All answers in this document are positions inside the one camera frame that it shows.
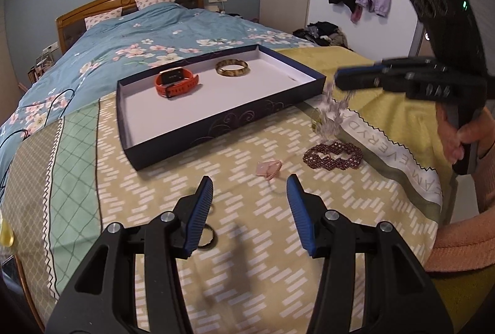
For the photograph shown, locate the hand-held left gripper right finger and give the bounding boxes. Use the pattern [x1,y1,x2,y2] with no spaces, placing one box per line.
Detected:
[285,174,454,334]

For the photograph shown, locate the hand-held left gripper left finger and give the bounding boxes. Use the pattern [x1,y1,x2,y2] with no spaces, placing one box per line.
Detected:
[45,176,214,334]

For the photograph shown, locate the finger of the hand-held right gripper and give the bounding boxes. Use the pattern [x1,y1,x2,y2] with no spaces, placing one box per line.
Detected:
[334,57,437,79]
[336,72,451,100]

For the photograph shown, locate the black ring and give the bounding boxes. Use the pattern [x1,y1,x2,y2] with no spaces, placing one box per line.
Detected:
[195,223,217,249]

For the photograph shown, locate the pink ring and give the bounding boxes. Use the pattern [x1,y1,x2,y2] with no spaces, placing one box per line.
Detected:
[256,160,283,180]

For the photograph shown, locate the clear crystal bead bracelet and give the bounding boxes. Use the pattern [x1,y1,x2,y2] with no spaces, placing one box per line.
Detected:
[311,80,354,143]

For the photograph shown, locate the dark red beaded bracelet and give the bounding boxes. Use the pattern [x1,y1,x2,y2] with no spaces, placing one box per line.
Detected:
[303,141,363,171]

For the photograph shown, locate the dark blue shallow box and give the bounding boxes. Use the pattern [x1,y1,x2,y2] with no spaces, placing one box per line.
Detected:
[117,44,326,171]

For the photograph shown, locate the person's right forearm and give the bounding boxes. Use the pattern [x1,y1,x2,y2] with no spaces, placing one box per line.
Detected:
[477,138,495,161]

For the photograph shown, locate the person's right hand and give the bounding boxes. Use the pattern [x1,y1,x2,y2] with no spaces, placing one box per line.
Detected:
[439,107,495,165]

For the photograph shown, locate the patchwork print blanket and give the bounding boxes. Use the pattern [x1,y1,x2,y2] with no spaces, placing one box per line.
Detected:
[0,46,459,334]

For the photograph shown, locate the pile of clothes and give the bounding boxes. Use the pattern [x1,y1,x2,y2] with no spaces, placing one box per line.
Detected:
[293,21,351,50]

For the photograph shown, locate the orange smartwatch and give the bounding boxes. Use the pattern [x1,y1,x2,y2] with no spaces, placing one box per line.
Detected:
[155,68,200,98]

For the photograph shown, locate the tortoiseshell bangle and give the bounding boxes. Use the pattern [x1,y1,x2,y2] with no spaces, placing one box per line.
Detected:
[215,59,249,78]

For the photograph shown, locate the person's peach cardigan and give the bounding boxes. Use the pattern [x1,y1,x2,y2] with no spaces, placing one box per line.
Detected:
[425,208,495,273]

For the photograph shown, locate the dark bedside items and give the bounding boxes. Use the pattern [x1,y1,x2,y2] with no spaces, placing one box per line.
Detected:
[228,11,260,23]

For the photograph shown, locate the olive yellow garment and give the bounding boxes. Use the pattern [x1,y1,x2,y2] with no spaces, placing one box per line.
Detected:
[429,271,495,323]

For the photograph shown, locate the blue floral duvet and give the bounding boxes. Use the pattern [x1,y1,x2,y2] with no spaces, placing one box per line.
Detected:
[0,2,316,164]

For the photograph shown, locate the plastic cup with yellow liquid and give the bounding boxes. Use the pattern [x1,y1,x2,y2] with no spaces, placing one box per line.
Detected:
[0,220,15,246]

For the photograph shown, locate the bedside clutter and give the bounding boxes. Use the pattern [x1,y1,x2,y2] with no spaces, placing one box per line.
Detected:
[27,51,55,87]

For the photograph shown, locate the floral pillow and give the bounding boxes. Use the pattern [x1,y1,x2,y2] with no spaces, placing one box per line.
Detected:
[135,0,178,10]
[84,7,123,31]

